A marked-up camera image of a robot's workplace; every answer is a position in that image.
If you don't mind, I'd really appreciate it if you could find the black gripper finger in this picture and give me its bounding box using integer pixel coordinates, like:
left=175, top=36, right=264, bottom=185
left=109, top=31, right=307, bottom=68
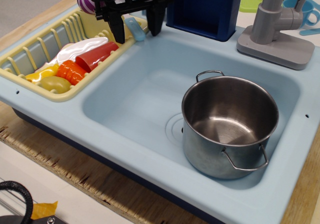
left=108, top=12, right=125, bottom=44
left=146, top=5, right=166, bottom=36

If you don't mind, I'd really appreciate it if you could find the white spoon with blue handle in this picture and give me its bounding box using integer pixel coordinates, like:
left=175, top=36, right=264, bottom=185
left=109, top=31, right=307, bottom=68
left=124, top=14, right=146, bottom=41

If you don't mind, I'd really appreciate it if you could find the stainless steel pot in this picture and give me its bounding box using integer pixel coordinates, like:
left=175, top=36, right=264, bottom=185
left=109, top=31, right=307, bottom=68
left=181, top=70, right=279, bottom=179

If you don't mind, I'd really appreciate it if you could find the red plastic cup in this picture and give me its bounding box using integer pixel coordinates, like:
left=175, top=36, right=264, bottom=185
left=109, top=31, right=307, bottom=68
left=75, top=42, right=118, bottom=73

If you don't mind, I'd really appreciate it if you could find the white plastic plate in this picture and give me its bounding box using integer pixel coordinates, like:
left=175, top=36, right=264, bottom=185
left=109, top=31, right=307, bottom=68
left=43, top=37, right=109, bottom=67

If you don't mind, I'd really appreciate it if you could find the dark blue plastic box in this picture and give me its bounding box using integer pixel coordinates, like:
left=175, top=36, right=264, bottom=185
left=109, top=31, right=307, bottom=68
left=166, top=0, right=241, bottom=42

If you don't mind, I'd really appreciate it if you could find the orange toy carrot piece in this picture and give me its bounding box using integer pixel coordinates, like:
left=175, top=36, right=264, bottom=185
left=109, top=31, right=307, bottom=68
left=56, top=60, right=87, bottom=86

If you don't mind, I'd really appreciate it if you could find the yellow toy food piece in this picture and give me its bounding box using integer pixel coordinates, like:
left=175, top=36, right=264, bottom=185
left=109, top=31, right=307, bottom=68
left=25, top=64, right=59, bottom=84

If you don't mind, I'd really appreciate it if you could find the olive green toy potato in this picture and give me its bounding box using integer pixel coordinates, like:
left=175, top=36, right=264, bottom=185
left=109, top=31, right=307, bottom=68
left=40, top=76, right=71, bottom=94

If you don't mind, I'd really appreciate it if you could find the green plastic cutting board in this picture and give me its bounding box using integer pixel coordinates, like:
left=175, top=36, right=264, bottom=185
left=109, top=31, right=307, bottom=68
left=239, top=0, right=263, bottom=13

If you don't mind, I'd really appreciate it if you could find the light blue toy sink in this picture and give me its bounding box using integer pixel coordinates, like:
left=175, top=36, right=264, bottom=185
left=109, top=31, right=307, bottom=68
left=0, top=0, right=320, bottom=224

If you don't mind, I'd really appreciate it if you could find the cream yellow dish rack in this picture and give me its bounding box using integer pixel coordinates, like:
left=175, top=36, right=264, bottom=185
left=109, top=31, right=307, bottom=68
left=0, top=7, right=136, bottom=102

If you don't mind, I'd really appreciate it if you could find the grey toy faucet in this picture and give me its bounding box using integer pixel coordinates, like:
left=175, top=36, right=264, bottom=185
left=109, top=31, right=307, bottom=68
left=236, top=0, right=315, bottom=70

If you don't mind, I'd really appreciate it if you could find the light blue plastic cup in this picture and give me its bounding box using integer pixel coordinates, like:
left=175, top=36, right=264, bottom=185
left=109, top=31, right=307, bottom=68
left=282, top=0, right=320, bottom=28

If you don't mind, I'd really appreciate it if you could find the blue plastic utensil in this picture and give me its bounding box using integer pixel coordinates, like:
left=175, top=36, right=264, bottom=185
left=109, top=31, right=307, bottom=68
left=299, top=28, right=320, bottom=36

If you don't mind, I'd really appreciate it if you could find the wooden board under sink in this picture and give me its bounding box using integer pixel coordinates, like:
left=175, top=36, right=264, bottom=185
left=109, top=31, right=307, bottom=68
left=0, top=0, right=320, bottom=224

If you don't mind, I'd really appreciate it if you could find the yellow tape piece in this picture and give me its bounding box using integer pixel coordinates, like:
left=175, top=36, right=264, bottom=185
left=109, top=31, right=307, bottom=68
left=31, top=201, right=58, bottom=220

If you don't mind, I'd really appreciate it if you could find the black braided cable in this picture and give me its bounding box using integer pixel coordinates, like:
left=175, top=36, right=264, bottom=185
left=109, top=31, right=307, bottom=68
left=0, top=180, right=34, bottom=224

